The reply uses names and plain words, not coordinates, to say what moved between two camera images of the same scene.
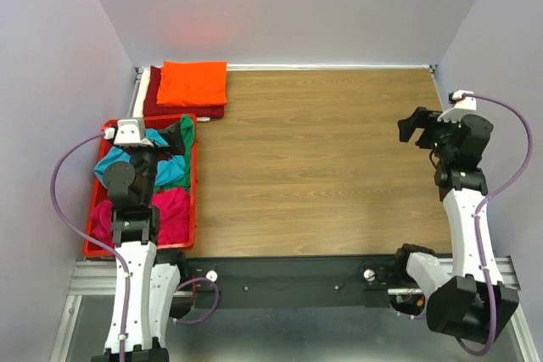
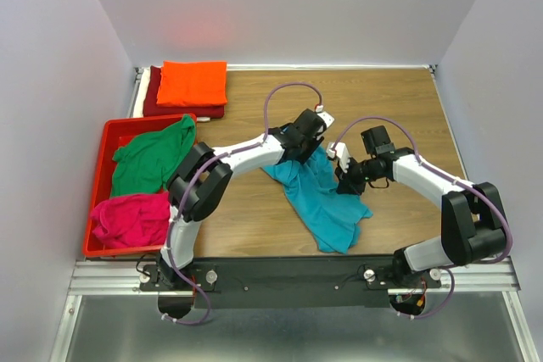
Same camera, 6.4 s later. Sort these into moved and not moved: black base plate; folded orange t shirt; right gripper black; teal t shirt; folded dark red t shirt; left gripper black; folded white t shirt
Moved: right gripper black; left gripper black; teal t shirt
Not moved: folded white t shirt; folded dark red t shirt; black base plate; folded orange t shirt
